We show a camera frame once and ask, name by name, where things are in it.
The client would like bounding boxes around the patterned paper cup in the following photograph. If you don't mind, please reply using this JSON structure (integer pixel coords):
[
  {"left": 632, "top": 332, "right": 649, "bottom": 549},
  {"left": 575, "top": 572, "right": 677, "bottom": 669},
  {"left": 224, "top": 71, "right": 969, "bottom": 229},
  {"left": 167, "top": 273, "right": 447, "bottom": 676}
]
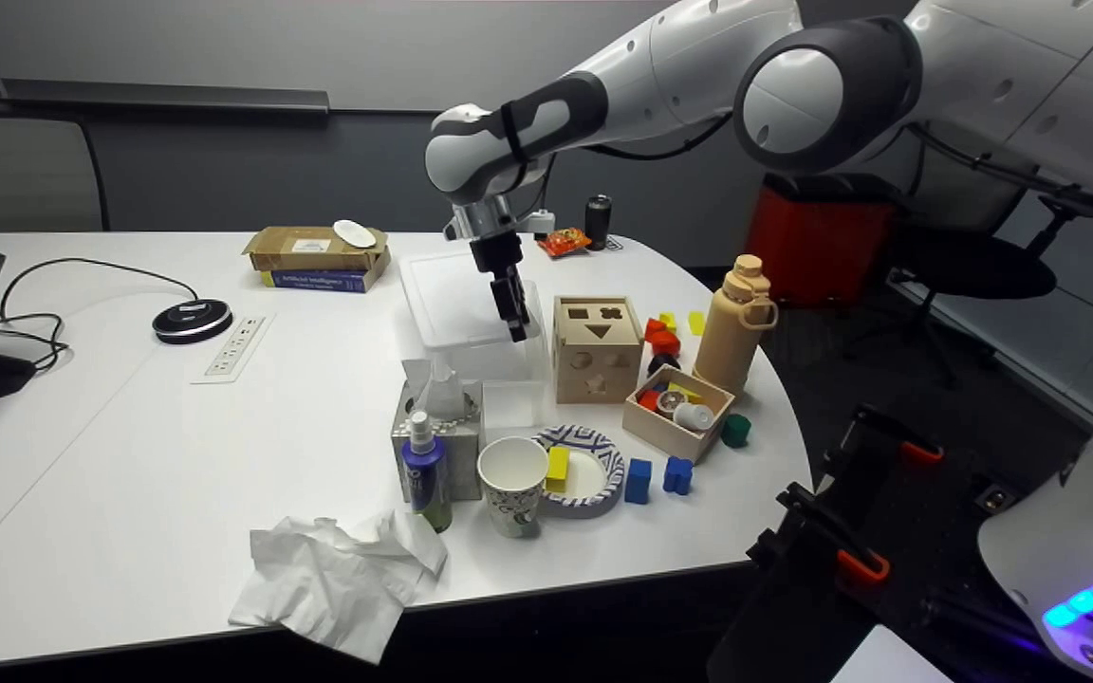
[{"left": 475, "top": 433, "right": 555, "bottom": 547}]

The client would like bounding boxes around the wooden shape sorter box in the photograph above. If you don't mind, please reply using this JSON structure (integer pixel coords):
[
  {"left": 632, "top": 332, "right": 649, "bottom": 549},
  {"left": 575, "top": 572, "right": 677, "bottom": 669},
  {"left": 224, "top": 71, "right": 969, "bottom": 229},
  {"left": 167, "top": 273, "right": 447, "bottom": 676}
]
[{"left": 552, "top": 294, "right": 649, "bottom": 410}]

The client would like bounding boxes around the blue hand sanitizer bottle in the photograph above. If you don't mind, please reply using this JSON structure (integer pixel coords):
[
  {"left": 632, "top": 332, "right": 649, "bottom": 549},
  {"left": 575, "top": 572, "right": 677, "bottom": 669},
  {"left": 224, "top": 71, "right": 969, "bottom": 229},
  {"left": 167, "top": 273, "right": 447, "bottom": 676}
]
[{"left": 394, "top": 407, "right": 458, "bottom": 536}]

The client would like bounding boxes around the red bin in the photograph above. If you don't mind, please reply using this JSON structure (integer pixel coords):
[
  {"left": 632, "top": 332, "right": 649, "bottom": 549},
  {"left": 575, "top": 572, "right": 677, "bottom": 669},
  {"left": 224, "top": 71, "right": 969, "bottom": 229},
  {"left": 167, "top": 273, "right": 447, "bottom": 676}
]
[{"left": 744, "top": 175, "right": 900, "bottom": 313}]

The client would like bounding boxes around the white oval object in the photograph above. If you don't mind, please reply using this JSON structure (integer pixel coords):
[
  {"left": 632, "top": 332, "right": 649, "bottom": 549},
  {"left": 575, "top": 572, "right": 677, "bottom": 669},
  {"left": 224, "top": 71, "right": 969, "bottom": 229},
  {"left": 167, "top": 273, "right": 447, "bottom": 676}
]
[{"left": 326, "top": 215, "right": 384, "bottom": 254}]

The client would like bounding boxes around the white toy piece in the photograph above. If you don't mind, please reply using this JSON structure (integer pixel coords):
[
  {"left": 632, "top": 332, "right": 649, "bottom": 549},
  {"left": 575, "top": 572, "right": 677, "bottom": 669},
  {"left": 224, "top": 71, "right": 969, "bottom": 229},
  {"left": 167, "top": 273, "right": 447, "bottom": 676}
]
[{"left": 667, "top": 397, "right": 718, "bottom": 438}]

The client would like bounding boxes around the grey whiteboard tray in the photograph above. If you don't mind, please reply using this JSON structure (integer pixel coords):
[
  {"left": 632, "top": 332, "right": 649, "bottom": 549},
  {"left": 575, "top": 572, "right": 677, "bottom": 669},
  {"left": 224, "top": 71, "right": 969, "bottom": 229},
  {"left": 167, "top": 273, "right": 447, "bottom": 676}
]
[{"left": 0, "top": 75, "right": 333, "bottom": 119}]

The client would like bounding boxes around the black orange clamp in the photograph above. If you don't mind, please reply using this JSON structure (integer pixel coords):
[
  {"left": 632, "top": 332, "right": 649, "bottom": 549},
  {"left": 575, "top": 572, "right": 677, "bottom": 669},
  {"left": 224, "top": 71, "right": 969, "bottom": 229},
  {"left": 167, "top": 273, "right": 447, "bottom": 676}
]
[
  {"left": 744, "top": 480, "right": 896, "bottom": 598},
  {"left": 830, "top": 402, "right": 953, "bottom": 512}
]

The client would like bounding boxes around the beige water bottle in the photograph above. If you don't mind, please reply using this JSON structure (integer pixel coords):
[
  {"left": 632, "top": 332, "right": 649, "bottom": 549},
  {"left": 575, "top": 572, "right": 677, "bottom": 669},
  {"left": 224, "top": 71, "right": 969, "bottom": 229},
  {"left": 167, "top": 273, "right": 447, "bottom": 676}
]
[{"left": 691, "top": 252, "right": 785, "bottom": 397}]

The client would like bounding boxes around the black office chair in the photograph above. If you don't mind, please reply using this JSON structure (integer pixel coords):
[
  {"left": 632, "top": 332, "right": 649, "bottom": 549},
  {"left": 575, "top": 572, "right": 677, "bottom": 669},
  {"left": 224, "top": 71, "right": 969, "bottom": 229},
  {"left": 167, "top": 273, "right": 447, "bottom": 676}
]
[{"left": 885, "top": 119, "right": 1093, "bottom": 388}]

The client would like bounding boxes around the brown cardboard box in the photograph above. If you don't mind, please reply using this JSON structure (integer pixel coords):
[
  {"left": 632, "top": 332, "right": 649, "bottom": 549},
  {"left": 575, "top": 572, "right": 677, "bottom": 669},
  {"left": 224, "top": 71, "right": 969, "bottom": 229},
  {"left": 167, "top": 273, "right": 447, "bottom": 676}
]
[{"left": 241, "top": 220, "right": 394, "bottom": 297}]

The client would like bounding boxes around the white flat panel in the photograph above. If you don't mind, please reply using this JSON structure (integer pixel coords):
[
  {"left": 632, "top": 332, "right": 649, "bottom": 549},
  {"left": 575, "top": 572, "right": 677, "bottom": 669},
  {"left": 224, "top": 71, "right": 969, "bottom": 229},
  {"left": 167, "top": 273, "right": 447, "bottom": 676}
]
[{"left": 828, "top": 620, "right": 957, "bottom": 683}]

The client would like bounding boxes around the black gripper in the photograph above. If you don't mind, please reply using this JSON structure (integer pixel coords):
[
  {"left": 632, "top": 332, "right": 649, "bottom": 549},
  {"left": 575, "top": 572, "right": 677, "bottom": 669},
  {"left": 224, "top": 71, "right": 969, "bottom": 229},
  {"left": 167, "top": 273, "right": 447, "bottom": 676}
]
[{"left": 465, "top": 229, "right": 534, "bottom": 344}]

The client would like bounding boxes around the orange snack bag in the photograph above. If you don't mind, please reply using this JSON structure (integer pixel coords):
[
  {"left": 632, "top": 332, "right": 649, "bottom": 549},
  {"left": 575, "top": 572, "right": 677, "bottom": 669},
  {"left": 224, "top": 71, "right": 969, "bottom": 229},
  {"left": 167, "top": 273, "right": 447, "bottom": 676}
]
[{"left": 534, "top": 223, "right": 598, "bottom": 266}]

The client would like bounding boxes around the black tumbler cup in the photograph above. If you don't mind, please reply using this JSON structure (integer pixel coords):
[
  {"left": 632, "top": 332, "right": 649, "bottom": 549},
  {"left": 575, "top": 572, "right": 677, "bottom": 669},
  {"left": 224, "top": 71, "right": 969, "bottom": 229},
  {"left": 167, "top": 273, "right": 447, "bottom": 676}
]
[{"left": 581, "top": 189, "right": 615, "bottom": 254}]

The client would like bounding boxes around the small wooden tray box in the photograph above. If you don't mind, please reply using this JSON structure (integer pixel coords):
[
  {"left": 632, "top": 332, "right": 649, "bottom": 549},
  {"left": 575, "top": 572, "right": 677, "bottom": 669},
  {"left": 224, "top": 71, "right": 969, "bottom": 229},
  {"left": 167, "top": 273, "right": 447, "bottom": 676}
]
[{"left": 619, "top": 363, "right": 740, "bottom": 468}]

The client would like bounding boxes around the crumpled white tissue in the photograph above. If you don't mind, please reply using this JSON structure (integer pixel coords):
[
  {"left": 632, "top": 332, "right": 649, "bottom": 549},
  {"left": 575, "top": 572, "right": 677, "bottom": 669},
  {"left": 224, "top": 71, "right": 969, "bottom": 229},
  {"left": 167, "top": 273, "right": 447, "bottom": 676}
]
[{"left": 224, "top": 504, "right": 451, "bottom": 669}]

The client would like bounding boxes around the blue patterned paper plate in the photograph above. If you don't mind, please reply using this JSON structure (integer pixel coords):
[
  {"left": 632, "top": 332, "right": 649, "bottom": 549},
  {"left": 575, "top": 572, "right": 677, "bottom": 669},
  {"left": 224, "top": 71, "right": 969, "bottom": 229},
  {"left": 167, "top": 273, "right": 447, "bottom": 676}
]
[{"left": 527, "top": 423, "right": 632, "bottom": 520}]

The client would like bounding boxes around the blue wooden block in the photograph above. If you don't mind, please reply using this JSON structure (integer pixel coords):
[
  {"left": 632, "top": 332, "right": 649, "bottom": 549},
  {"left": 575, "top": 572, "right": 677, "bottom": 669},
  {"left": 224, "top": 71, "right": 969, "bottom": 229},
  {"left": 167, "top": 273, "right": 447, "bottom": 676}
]
[
  {"left": 623, "top": 457, "right": 658, "bottom": 509},
  {"left": 662, "top": 452, "right": 699, "bottom": 497}
]

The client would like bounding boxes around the black round puck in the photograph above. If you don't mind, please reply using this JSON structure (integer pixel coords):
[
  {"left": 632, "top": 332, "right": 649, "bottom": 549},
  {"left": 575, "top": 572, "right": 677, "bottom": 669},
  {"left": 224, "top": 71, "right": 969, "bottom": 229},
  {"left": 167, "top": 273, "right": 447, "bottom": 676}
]
[{"left": 147, "top": 297, "right": 241, "bottom": 351}]

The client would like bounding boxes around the white label strip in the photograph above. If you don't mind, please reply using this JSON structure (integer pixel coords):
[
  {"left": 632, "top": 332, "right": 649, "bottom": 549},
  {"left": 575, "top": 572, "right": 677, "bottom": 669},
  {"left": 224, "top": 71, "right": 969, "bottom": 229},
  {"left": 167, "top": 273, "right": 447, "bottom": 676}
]
[{"left": 185, "top": 313, "right": 275, "bottom": 392}]

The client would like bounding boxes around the grey office chair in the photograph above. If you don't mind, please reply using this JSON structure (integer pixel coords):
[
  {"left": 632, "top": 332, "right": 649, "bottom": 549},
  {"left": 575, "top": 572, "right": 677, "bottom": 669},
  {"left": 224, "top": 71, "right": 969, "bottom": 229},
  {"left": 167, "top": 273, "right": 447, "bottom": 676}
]
[{"left": 0, "top": 114, "right": 109, "bottom": 235}]

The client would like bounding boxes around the black cable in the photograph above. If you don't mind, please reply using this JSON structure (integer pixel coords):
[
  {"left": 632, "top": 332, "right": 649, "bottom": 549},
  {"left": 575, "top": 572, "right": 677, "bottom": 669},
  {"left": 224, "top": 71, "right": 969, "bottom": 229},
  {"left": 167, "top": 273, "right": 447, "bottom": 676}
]
[{"left": 0, "top": 254, "right": 207, "bottom": 372}]

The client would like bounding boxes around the white whiteboard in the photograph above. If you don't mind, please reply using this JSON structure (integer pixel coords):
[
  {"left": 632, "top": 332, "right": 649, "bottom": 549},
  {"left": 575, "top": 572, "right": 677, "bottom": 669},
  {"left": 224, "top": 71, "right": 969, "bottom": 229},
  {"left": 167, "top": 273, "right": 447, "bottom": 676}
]
[{"left": 0, "top": 0, "right": 681, "bottom": 119}]

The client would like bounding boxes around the clear plastic container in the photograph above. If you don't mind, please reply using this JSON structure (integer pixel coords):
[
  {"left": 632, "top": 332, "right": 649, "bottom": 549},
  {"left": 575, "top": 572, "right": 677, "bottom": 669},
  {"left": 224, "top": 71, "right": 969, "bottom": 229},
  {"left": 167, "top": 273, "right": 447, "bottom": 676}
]
[{"left": 405, "top": 324, "right": 555, "bottom": 433}]

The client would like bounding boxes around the red rounded wooden block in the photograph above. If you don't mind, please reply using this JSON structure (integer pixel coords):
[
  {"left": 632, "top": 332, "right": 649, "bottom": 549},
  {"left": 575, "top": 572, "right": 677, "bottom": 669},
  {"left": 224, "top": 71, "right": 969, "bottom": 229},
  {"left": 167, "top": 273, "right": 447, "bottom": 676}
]
[{"left": 646, "top": 332, "right": 686, "bottom": 377}]

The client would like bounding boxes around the green wooden block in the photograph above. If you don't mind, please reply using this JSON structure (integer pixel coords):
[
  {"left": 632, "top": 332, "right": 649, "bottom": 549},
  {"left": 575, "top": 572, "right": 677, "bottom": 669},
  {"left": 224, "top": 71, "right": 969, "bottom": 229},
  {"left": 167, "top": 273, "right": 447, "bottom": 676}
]
[{"left": 718, "top": 410, "right": 759, "bottom": 457}]

